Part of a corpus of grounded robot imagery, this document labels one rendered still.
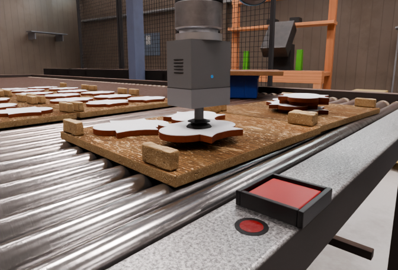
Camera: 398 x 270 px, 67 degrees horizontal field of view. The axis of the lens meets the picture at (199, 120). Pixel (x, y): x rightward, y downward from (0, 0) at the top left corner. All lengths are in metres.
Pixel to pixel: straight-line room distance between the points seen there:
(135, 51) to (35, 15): 9.90
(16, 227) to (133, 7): 2.35
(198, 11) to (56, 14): 12.28
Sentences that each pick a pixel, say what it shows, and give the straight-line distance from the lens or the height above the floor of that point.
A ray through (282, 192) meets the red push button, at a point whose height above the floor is 0.93.
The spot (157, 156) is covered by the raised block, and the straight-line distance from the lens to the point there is 0.39.
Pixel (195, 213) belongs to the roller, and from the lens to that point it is 0.33.
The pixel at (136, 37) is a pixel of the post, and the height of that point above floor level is 1.28.
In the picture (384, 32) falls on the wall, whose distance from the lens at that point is 7.61.
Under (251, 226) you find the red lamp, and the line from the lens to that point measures 0.30.
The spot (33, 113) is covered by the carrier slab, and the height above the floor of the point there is 0.94.
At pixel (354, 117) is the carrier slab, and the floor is 0.93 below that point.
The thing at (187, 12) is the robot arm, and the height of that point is 1.14.
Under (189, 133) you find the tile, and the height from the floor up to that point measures 0.96.
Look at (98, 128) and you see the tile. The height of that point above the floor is 0.95.
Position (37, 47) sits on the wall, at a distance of 12.19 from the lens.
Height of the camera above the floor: 1.06
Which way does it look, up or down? 10 degrees down
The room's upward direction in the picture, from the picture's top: straight up
